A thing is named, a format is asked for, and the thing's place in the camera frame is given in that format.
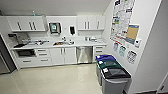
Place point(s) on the tan wall notice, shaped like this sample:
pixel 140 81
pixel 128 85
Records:
pixel 132 34

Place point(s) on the narrow white drawer stack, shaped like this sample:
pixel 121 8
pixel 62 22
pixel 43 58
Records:
pixel 99 51

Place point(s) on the white sink base cabinet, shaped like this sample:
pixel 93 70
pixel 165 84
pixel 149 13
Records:
pixel 63 55

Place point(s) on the stainless steel sink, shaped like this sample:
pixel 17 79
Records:
pixel 61 43

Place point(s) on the stainless steel dishwasher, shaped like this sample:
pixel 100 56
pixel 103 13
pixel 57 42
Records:
pixel 85 54

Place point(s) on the wide white drawer stack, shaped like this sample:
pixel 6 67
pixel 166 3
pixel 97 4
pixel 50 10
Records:
pixel 43 56

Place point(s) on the grey paper towel dispenser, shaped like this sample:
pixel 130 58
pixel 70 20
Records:
pixel 54 28

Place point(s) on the grey bin black lid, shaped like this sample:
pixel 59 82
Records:
pixel 115 81

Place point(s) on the white door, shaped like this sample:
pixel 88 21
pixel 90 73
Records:
pixel 164 85

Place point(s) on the dark dish rack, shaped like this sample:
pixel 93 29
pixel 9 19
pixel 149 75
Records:
pixel 38 42

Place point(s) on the black built-in microwave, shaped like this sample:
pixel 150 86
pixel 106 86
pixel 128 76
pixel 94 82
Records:
pixel 25 52

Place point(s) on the white wall thermostat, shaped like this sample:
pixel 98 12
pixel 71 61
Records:
pixel 138 42

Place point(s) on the white drawer under microwave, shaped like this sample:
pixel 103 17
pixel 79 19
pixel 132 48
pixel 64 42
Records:
pixel 26 62

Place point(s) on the black soap dispenser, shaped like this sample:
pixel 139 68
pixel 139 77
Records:
pixel 72 30

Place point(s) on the chrome faucet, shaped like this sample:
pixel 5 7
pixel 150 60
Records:
pixel 64 39

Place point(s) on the blue recycling bin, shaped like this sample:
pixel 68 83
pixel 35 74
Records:
pixel 103 58

